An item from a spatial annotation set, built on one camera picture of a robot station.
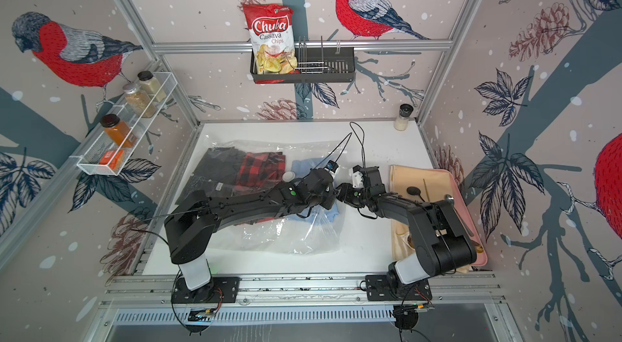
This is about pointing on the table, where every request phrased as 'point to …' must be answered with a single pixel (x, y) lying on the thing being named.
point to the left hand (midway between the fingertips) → (339, 187)
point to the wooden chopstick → (423, 180)
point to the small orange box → (113, 159)
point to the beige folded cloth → (428, 182)
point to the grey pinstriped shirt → (215, 173)
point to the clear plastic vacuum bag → (283, 236)
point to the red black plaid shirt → (257, 172)
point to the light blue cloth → (300, 167)
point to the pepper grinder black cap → (406, 110)
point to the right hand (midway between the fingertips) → (335, 192)
